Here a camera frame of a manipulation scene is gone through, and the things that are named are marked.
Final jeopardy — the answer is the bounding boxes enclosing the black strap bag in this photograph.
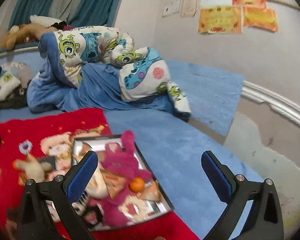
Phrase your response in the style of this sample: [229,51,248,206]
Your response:
[0,80,27,110]

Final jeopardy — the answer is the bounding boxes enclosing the magenta plush toy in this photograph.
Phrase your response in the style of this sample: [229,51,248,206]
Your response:
[98,131,153,228]

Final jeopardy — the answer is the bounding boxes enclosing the cream plush dog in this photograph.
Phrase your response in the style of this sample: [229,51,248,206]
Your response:
[85,164,108,199]

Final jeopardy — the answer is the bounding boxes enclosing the black tray box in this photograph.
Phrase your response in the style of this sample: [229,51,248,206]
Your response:
[72,135,173,231]

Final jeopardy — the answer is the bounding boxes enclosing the teal curtain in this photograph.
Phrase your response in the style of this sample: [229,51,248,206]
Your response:
[8,0,121,27]

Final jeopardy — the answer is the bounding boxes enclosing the beige plush keychain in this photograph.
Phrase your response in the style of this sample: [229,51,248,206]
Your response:
[13,160,52,183]

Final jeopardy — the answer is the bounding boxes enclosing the orange wall certificate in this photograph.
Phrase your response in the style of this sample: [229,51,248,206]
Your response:
[198,5,243,34]

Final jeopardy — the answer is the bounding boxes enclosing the red teddy bear blanket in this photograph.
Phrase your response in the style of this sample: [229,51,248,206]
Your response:
[0,108,197,239]

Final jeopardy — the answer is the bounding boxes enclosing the white fuzzy hair clip band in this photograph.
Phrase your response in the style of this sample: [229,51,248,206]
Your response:
[72,189,92,216]

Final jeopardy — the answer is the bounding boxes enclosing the orange tangerine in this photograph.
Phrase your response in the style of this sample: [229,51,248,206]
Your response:
[129,177,145,193]

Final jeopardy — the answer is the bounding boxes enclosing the blue bed sheet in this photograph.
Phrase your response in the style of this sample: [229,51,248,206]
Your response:
[0,44,265,240]

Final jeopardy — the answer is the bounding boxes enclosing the brown plush dog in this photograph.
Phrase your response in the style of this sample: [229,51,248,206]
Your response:
[0,23,57,51]

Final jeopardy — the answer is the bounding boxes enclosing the blue monster print quilt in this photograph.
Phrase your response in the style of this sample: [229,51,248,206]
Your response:
[27,26,191,120]

